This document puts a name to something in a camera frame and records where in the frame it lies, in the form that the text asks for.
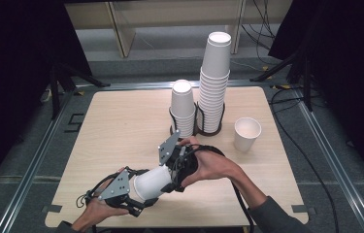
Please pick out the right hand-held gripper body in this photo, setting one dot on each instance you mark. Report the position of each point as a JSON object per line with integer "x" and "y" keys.
{"x": 170, "y": 149}

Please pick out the person's left hand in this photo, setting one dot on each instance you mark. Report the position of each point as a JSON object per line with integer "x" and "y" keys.
{"x": 100, "y": 212}

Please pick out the black curtain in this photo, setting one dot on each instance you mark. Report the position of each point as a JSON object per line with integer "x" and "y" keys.
{"x": 14, "y": 81}
{"x": 347, "y": 64}

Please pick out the light wooden shelf unit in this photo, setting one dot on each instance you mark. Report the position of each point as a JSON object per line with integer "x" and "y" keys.
{"x": 170, "y": 13}

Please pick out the tall stack of paper cups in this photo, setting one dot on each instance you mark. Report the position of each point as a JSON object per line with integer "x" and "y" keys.
{"x": 215, "y": 77}

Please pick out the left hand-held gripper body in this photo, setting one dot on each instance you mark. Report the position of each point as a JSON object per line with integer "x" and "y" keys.
{"x": 116, "y": 186}

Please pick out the person's right hand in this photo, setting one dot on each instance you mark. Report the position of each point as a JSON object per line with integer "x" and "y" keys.
{"x": 212, "y": 165}

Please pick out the aluminium floor rail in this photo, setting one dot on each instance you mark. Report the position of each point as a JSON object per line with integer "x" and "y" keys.
{"x": 131, "y": 86}
{"x": 335, "y": 161}
{"x": 32, "y": 168}

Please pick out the black metal stand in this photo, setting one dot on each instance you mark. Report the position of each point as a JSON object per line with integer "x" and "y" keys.
{"x": 301, "y": 68}
{"x": 58, "y": 84}

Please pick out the short stack of paper cups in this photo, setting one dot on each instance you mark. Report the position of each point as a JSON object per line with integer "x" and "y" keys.
{"x": 182, "y": 106}

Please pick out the white paper cup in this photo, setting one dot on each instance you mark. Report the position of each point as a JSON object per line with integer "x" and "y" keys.
{"x": 152, "y": 184}
{"x": 246, "y": 136}

